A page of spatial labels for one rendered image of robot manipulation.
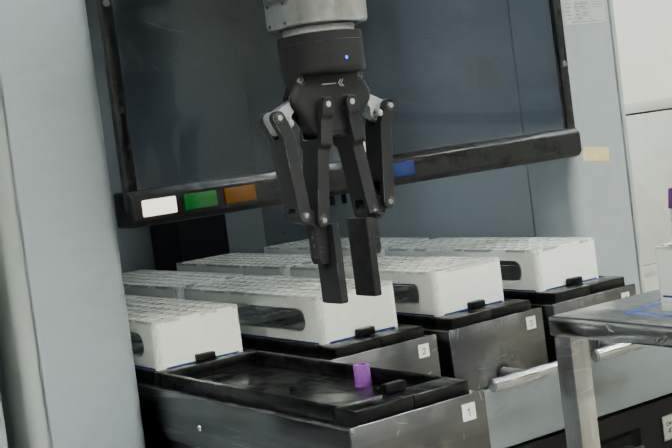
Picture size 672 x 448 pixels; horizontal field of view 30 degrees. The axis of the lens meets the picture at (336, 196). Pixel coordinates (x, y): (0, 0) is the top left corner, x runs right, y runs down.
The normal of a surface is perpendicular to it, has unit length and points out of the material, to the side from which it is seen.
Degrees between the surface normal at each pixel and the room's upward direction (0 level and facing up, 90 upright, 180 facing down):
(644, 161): 90
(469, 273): 90
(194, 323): 90
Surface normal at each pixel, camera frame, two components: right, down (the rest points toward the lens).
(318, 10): 0.03, 0.05
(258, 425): -0.82, 0.13
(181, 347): 0.57, -0.03
